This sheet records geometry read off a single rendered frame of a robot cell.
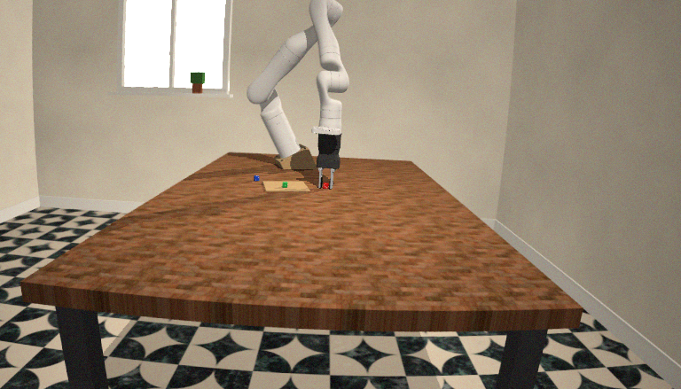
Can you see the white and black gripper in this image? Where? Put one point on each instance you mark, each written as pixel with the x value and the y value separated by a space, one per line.
pixel 329 144

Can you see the tan square mat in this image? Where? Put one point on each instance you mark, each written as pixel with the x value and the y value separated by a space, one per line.
pixel 291 186

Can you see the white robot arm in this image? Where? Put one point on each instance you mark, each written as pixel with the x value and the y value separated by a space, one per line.
pixel 262 90

